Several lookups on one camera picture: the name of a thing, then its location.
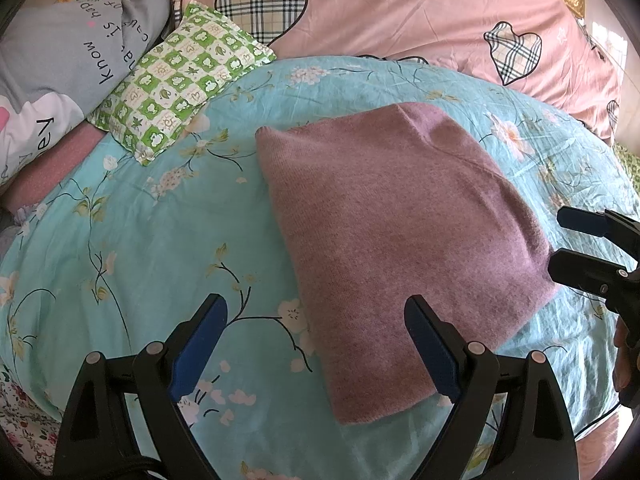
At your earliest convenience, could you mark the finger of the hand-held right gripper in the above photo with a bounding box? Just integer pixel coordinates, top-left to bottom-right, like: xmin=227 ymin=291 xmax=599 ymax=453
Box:
xmin=548 ymin=247 xmax=640 ymax=318
xmin=556 ymin=206 xmax=640 ymax=256

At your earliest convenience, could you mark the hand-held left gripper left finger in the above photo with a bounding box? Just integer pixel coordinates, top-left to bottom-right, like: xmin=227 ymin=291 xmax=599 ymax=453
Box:
xmin=52 ymin=293 xmax=229 ymax=480

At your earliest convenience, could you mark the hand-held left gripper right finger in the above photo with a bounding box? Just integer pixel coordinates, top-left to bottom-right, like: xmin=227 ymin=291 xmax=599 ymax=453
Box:
xmin=404 ymin=295 xmax=579 ymax=480

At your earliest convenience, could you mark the purple knit sweater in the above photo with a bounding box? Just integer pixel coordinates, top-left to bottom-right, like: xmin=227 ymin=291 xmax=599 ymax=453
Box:
xmin=255 ymin=102 xmax=563 ymax=426

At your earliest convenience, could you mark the person's right hand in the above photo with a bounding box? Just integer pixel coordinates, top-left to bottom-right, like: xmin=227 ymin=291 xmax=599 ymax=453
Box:
xmin=613 ymin=319 xmax=635 ymax=394

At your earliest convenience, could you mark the green patterned cloth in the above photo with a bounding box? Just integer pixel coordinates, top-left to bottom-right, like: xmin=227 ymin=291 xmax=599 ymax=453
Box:
xmin=614 ymin=141 xmax=640 ymax=188

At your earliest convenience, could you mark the turquoise floral blanket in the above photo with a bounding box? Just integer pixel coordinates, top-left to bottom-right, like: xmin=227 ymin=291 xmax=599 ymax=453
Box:
xmin=0 ymin=55 xmax=640 ymax=480

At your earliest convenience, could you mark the white floral bed sheet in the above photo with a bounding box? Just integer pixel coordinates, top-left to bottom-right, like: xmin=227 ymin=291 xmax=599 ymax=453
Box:
xmin=0 ymin=364 xmax=63 ymax=477

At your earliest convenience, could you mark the pink fuzzy pillow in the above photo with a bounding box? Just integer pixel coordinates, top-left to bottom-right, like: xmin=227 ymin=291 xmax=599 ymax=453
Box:
xmin=0 ymin=122 xmax=110 ymax=212

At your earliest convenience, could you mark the green checked pillow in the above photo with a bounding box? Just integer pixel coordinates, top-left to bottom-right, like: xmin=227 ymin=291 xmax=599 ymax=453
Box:
xmin=86 ymin=2 xmax=277 ymax=167

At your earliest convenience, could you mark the pink quilt with plaid hearts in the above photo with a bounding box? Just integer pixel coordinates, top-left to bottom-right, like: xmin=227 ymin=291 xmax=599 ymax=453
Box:
xmin=172 ymin=0 xmax=623 ymax=143

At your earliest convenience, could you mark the grey printed pillow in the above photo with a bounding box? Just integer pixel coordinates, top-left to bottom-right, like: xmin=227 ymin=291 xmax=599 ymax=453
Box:
xmin=0 ymin=0 xmax=175 ymax=191

